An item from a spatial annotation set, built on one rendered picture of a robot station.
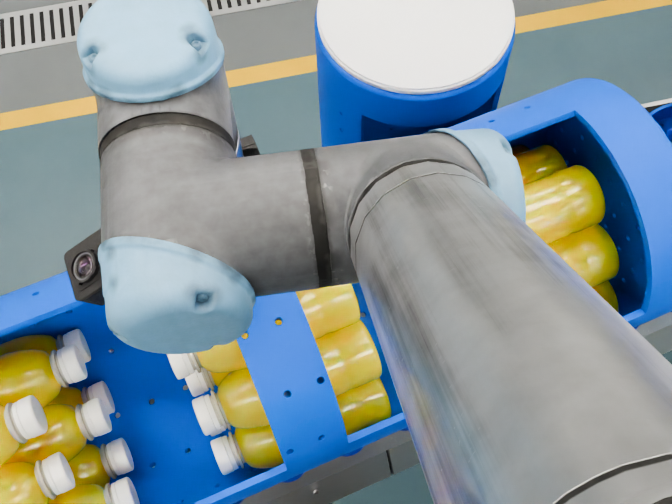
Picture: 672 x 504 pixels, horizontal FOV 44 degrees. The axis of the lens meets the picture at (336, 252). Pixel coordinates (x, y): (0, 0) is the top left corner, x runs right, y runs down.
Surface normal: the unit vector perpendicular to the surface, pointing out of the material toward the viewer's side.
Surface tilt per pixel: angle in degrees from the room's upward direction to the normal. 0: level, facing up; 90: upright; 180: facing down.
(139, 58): 1
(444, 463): 75
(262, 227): 30
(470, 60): 0
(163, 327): 90
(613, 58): 0
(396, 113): 90
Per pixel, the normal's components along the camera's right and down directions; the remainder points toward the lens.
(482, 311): -0.51, -0.79
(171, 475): -0.19, -0.77
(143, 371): 0.18, 0.00
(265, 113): -0.02, -0.45
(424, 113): 0.05, 0.89
